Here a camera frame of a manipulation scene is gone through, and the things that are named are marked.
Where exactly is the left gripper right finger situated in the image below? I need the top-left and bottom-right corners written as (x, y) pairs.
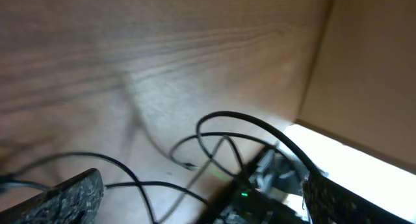
top-left (302, 174), bottom-right (408, 224)

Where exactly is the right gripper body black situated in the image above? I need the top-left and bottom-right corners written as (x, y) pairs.
top-left (244, 147), bottom-right (309, 195)

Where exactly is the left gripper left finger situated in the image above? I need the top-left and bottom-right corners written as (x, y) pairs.
top-left (1, 168), bottom-right (104, 224)

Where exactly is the black USB cable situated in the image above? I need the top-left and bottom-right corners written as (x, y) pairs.
top-left (0, 131), bottom-right (287, 224)

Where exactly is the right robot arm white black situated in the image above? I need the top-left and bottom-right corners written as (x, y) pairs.
top-left (197, 149), bottom-right (310, 223)

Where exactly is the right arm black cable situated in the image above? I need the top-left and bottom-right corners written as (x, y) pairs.
top-left (196, 110), bottom-right (321, 179)

